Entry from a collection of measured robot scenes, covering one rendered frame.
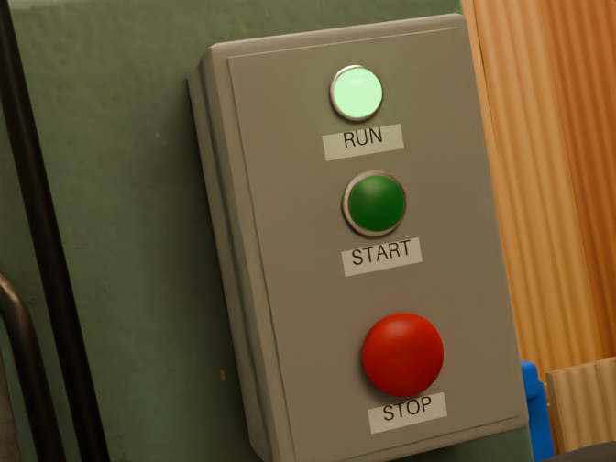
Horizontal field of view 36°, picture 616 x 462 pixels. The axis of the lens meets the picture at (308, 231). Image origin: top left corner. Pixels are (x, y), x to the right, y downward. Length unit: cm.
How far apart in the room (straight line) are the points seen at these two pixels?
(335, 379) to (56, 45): 17
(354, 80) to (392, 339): 9
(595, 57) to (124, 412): 160
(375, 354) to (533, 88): 149
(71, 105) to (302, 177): 10
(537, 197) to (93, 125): 144
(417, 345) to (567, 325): 147
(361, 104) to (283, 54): 3
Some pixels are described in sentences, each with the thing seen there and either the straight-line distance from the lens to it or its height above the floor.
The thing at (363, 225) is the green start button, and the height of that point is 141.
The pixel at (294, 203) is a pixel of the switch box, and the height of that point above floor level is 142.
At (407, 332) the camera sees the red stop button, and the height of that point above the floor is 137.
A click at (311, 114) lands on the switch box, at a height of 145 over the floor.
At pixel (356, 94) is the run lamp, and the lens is 34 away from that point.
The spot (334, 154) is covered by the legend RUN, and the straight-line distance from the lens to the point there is 34.
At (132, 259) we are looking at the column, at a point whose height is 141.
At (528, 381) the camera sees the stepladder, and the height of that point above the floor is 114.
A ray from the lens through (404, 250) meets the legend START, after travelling 35.
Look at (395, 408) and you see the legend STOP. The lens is 36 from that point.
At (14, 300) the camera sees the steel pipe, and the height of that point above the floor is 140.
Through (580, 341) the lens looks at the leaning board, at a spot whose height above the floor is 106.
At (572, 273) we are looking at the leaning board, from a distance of 181.
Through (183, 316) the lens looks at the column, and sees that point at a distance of 39.
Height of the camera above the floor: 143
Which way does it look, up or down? 3 degrees down
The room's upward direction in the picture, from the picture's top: 10 degrees counter-clockwise
